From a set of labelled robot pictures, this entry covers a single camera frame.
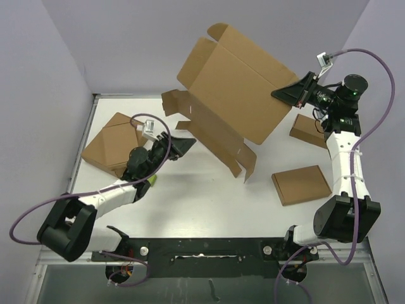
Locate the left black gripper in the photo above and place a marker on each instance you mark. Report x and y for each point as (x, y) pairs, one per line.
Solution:
(179, 146)

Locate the folded cardboard boxes left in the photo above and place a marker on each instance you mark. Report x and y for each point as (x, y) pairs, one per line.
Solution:
(109, 150)

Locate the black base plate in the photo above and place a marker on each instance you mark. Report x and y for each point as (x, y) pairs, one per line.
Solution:
(215, 257)

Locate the flat cardboard box near right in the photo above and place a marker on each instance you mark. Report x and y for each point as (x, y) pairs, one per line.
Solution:
(301, 185)

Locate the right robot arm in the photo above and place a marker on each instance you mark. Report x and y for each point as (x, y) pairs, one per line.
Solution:
(350, 212)

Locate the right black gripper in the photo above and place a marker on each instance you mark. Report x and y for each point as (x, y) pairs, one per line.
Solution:
(294, 94)

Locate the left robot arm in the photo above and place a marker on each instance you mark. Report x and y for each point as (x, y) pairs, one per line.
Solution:
(69, 228)

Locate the folded cardboard box far right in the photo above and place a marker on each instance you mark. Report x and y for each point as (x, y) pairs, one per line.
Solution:
(304, 129)

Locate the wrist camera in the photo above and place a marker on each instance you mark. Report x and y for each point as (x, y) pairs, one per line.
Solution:
(147, 130)
(325, 63)

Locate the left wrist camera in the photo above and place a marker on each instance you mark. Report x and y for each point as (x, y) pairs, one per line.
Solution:
(147, 130)

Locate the large cardboard box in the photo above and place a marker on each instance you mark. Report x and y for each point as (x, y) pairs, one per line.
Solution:
(228, 81)

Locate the aluminium table frame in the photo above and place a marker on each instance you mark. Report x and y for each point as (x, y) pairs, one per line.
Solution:
(179, 200)

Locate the green block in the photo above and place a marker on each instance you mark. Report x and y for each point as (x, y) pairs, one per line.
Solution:
(152, 180)

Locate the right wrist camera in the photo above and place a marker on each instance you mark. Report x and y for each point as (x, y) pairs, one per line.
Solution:
(325, 63)

